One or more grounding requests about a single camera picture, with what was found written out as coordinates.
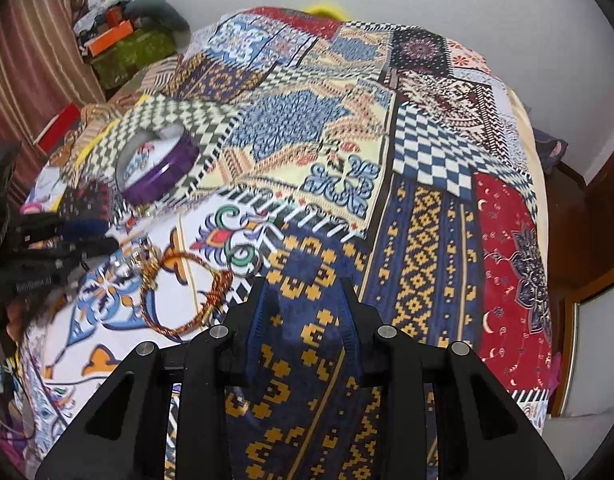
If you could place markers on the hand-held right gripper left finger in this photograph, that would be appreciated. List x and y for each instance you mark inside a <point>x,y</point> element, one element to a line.
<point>259,322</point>

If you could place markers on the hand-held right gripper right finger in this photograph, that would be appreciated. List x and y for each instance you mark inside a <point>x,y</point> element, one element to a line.
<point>350,332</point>

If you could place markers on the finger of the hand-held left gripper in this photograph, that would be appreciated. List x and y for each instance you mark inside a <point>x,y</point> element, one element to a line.
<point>67,257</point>
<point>62,227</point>

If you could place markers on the round purple tin box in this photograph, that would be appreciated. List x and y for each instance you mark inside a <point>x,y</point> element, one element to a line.
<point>159,180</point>

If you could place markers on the red flat box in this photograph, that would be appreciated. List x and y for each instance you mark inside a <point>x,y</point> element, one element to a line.
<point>62,125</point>

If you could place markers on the patchwork printed blanket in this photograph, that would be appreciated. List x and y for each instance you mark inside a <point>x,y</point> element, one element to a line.
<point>427,240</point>

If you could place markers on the striped brown curtain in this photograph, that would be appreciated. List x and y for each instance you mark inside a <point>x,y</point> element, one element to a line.
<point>37,60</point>

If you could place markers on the green patterned bag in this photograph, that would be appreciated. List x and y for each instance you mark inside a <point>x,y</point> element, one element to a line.
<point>132,57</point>

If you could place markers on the orange box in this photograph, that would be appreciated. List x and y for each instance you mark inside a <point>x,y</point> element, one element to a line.
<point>107,40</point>

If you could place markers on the grey cloth bundle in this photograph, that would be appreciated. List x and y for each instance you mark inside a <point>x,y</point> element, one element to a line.
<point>157,11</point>

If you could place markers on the wooden door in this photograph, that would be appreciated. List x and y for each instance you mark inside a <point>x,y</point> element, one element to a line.
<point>602,240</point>

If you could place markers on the dark purple cloth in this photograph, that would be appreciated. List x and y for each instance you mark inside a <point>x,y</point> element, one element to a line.
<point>551,150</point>

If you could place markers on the yellow round object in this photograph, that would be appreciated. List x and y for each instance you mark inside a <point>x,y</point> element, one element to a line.
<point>327,10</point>

